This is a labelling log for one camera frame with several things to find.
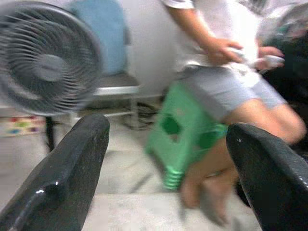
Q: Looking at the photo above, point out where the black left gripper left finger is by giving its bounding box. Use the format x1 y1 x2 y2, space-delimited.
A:
0 114 111 231

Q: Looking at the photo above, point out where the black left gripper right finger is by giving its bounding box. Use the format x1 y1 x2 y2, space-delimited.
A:
226 122 308 231

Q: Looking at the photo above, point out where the white handheld controller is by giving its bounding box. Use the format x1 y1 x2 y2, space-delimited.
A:
259 54 284 69
230 47 246 62

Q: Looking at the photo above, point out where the person's left hand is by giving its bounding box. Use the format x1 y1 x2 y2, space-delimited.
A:
255 45 286 70

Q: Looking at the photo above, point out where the person's right hand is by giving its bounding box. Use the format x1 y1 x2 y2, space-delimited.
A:
206 38 245 65

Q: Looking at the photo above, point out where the colourful dotted play mat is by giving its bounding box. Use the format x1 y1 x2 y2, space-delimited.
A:
0 115 46 138

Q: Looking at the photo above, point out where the person in white shirt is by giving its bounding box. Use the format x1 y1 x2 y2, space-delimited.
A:
161 0 308 227

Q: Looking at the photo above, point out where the green plastic stool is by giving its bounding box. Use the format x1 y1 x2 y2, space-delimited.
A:
144 80 228 192

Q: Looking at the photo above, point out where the grey metal rack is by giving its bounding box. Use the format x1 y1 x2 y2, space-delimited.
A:
72 72 164 130

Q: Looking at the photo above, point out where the grey electric fan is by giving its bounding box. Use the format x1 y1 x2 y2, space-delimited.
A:
0 1 103 152

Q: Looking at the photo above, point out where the light blue towel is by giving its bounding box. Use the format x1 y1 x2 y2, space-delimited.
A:
68 0 128 75

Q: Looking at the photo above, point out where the clear plastic bag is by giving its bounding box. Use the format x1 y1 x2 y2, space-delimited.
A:
259 0 308 46

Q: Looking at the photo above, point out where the black coiled cable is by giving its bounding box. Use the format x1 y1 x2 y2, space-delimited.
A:
122 101 157 130

